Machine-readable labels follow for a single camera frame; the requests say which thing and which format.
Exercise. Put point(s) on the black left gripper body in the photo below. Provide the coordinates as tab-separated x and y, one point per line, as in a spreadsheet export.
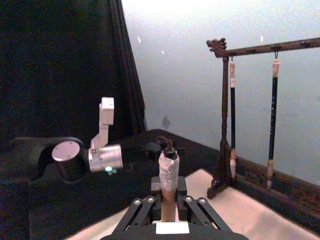
152	151

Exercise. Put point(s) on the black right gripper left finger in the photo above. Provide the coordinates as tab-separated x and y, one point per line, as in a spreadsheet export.
155	187

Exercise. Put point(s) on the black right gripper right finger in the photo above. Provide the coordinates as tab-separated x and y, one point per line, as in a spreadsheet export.
181	187

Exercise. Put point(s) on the wooden brush with white tape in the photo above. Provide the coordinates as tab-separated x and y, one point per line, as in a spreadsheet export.
168	172

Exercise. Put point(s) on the white table mat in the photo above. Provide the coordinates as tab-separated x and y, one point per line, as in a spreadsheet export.
250	215

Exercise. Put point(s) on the black table cloth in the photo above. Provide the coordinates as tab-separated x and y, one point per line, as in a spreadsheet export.
75	207

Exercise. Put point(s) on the dark wooden brush rack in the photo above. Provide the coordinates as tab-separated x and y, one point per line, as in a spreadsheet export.
224	105

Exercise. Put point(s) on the hanging black calligraphy brush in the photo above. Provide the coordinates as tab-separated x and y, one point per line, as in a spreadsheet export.
273	120
233	112

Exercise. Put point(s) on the black curtain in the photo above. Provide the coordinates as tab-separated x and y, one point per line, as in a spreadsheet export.
62	62

